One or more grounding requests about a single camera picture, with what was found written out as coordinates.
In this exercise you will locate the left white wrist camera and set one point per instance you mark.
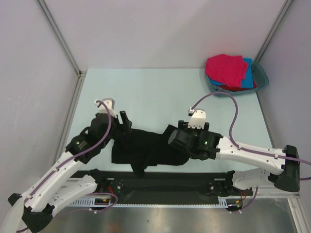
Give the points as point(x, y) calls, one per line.
point(106, 106)

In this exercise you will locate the aluminium frame post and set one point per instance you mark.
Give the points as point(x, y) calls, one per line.
point(47, 14)
point(274, 28)

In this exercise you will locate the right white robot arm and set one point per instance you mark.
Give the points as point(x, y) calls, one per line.
point(277, 167)

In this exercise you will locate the pink t shirt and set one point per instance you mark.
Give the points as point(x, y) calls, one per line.
point(226, 69)

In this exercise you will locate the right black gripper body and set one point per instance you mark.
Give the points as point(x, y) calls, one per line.
point(183, 126)

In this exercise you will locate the right aluminium frame post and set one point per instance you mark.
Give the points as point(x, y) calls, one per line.
point(274, 28)

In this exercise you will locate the left aluminium frame post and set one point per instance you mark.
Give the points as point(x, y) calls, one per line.
point(47, 14)

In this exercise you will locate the right white cable duct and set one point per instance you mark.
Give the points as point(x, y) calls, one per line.
point(231, 202)

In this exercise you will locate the blue t shirt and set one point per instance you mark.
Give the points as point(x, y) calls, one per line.
point(247, 82)

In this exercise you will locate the black t shirt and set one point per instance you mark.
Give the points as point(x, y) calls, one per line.
point(142, 149)

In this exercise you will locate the teal plastic basket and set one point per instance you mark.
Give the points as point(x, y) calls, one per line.
point(260, 81)

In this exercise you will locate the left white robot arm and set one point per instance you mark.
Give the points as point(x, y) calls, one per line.
point(37, 206)

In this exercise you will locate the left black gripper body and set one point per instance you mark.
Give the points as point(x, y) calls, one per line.
point(117, 130)

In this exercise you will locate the left white cable duct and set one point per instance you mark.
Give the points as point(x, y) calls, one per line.
point(93, 202)

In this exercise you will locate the white cable duct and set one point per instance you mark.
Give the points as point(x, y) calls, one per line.
point(93, 202)
point(231, 202)

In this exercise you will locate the aluminium front rail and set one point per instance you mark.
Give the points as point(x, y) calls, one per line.
point(270, 192)

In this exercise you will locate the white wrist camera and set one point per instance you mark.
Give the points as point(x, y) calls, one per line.
point(106, 106)
point(197, 119)

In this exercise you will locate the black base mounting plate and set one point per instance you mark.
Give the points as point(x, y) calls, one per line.
point(166, 188)

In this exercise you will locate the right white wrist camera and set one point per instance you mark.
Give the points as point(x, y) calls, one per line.
point(197, 119)

